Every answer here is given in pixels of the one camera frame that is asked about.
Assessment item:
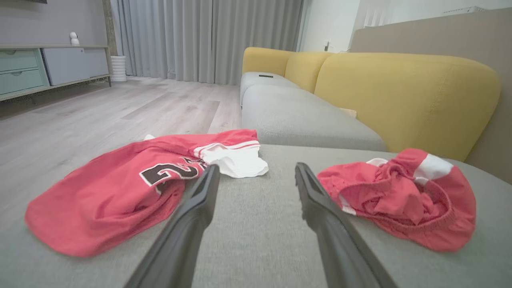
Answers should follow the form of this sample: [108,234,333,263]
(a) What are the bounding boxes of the medium yellow sofa backrest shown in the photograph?
[284,51,334,94]

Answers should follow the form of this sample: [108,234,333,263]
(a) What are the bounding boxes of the large grey sofa chaise seat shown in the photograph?
[0,144,512,288]

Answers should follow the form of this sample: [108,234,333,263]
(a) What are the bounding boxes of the small grey sofa seat cushion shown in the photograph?
[240,71,300,106]

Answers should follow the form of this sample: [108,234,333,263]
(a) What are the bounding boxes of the red white numbered jersey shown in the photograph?
[25,129,269,258]

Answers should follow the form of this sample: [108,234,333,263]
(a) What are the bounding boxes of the low TV cabinet with drawers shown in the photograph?
[0,44,112,102]

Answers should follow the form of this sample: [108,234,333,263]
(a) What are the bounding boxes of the yellow sofa end backrest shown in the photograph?
[242,47,296,77]

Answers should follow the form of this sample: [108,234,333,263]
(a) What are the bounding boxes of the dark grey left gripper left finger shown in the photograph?
[123,163,221,288]

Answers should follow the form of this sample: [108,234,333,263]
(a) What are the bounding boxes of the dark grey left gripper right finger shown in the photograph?
[294,162,399,288]

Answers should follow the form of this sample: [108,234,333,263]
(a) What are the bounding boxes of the red white shorts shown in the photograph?
[317,148,477,252]

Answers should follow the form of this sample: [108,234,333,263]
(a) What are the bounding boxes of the white ribbed vase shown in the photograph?
[110,55,127,83]

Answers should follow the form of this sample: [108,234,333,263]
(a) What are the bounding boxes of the grey pleated curtain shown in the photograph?
[110,0,304,86]

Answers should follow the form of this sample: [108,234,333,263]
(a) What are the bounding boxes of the large yellow sofa backrest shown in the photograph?
[314,52,502,162]

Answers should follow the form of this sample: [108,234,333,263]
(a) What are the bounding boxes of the wide grey sofa seat cushion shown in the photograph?
[242,84,386,152]

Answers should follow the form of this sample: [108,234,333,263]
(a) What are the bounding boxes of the white device on partition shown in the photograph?
[442,6,488,16]

